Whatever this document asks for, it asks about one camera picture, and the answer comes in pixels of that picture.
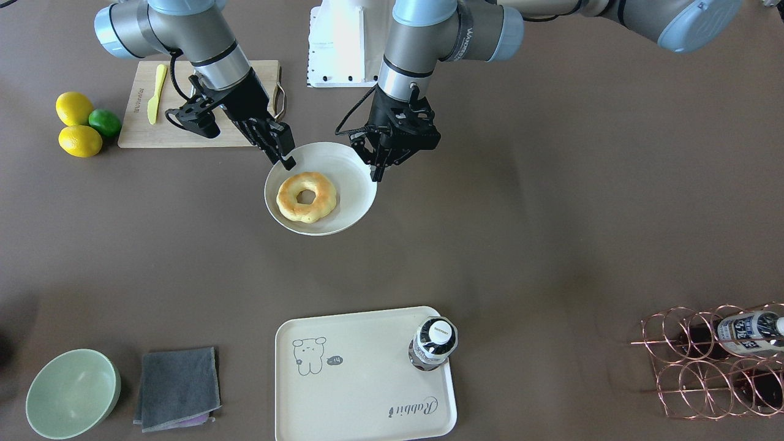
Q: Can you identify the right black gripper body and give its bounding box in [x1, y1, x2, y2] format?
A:
[212, 68, 293, 151]

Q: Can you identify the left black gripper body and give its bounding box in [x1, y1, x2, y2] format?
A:
[350, 84, 442, 167]

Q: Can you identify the glazed donut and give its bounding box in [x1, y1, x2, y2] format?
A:
[276, 172, 337, 224]

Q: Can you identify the white round plate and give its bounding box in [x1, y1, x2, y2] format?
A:
[264, 141, 376, 236]

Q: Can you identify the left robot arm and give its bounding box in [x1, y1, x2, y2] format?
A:
[336, 1, 742, 182]

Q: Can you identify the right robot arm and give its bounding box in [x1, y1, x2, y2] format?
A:
[94, 1, 296, 170]

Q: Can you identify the cream rabbit tray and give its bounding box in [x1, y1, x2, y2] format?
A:
[275, 305, 458, 440]

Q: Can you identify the wooden cutting board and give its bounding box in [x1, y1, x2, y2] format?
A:
[118, 59, 285, 148]

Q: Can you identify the yellow plastic knife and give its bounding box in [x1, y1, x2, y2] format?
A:
[146, 64, 168, 125]

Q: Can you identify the green lime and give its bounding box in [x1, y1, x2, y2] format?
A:
[88, 108, 123, 138]

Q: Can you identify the lower yellow lemon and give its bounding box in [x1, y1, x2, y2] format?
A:
[58, 125, 103, 158]

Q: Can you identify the yellow lemon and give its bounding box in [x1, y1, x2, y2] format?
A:
[55, 91, 94, 126]
[58, 125, 103, 158]

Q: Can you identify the upper yellow lemon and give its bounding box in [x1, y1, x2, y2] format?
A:
[55, 91, 94, 126]

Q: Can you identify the grey folded cloth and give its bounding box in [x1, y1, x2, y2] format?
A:
[134, 347, 222, 432]

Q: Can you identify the green ceramic bowl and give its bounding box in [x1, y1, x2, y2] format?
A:
[25, 349, 121, 439]

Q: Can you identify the tea bottle in rack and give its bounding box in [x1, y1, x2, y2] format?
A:
[676, 311, 783, 360]

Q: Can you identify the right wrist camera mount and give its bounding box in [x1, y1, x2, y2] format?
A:
[165, 73, 221, 138]

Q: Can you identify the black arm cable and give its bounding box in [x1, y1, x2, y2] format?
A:
[334, 86, 377, 137]

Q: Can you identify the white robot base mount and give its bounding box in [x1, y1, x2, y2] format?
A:
[306, 1, 416, 92]

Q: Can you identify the copper wire bottle rack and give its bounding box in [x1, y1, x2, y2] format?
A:
[636, 304, 782, 420]

